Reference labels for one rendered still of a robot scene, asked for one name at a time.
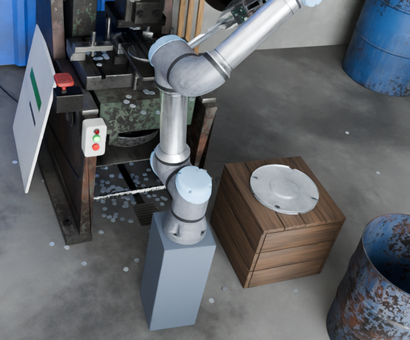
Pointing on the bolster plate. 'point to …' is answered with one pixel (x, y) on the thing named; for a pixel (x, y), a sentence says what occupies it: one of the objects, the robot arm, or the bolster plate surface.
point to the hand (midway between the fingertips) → (221, 22)
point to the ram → (140, 10)
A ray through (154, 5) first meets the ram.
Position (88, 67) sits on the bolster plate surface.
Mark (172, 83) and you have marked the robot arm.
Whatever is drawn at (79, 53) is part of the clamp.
